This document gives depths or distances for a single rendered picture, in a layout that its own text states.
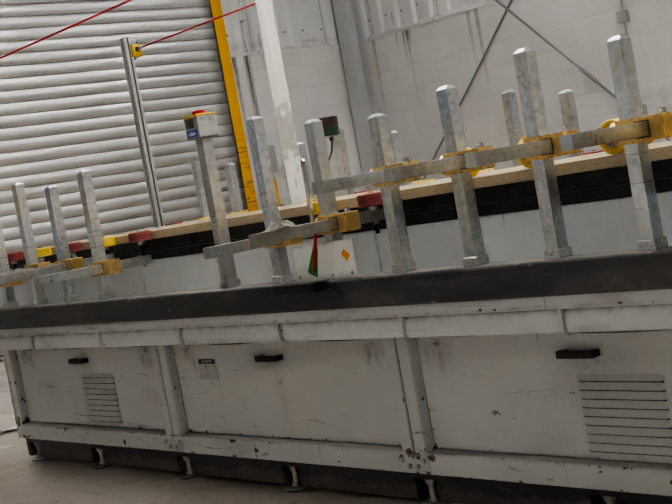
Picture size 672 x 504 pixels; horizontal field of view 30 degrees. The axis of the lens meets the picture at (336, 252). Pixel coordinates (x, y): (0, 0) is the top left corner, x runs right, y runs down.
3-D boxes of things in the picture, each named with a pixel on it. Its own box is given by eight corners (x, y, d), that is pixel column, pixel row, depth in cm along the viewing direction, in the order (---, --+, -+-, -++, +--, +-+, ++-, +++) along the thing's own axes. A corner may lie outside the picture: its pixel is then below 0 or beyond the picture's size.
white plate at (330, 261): (357, 277, 324) (350, 239, 324) (296, 282, 344) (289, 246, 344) (359, 276, 325) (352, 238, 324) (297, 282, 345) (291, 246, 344)
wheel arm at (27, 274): (5, 286, 427) (3, 273, 427) (1, 286, 429) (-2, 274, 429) (115, 263, 455) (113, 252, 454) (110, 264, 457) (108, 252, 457)
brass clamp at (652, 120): (663, 138, 247) (659, 113, 247) (608, 147, 257) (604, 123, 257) (681, 135, 251) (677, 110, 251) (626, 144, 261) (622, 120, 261)
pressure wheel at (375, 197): (377, 234, 332) (369, 191, 332) (357, 236, 338) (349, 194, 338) (398, 229, 337) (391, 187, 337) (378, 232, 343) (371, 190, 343)
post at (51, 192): (73, 318, 447) (48, 185, 444) (68, 318, 449) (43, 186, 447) (82, 316, 449) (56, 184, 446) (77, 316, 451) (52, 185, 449)
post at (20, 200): (39, 310, 465) (14, 182, 463) (35, 310, 468) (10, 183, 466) (47, 308, 468) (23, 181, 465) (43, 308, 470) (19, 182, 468)
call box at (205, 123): (200, 139, 365) (195, 113, 365) (187, 143, 371) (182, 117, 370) (220, 137, 370) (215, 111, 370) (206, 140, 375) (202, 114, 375)
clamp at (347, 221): (347, 231, 324) (344, 212, 324) (315, 236, 335) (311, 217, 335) (363, 228, 328) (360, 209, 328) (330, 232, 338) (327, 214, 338)
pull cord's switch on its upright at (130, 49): (173, 266, 593) (129, 35, 587) (156, 268, 604) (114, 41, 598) (187, 263, 598) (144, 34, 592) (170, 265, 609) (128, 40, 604)
